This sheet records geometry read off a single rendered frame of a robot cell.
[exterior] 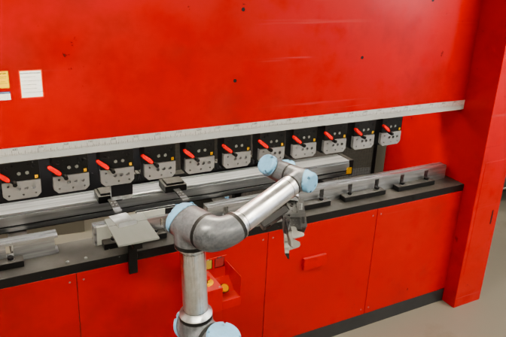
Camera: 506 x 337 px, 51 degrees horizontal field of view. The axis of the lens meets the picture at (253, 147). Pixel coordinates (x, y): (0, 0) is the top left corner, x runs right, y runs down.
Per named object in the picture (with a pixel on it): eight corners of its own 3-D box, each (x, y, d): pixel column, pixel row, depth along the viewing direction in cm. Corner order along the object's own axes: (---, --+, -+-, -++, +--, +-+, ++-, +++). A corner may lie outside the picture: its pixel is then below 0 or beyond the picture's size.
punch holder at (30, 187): (3, 201, 222) (-2, 164, 216) (1, 193, 229) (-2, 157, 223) (41, 195, 228) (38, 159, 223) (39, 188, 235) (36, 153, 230)
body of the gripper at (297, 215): (307, 228, 188) (303, 195, 194) (283, 229, 188) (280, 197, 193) (305, 234, 195) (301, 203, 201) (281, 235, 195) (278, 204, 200)
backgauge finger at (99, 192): (105, 217, 254) (105, 207, 252) (94, 195, 275) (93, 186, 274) (130, 212, 259) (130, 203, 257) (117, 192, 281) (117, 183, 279)
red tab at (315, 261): (303, 270, 297) (304, 259, 294) (301, 268, 298) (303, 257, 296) (326, 265, 303) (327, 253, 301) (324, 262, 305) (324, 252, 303)
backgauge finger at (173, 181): (175, 204, 269) (175, 195, 267) (158, 185, 291) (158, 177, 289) (196, 201, 274) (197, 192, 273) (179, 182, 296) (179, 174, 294)
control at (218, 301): (200, 317, 237) (201, 281, 231) (187, 297, 250) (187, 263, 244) (240, 305, 247) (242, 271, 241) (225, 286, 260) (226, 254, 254)
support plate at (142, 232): (118, 247, 226) (118, 245, 226) (104, 220, 248) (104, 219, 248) (159, 239, 235) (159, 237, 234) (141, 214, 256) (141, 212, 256)
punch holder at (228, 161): (223, 169, 266) (224, 138, 261) (216, 163, 273) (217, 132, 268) (250, 165, 273) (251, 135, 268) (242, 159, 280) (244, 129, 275)
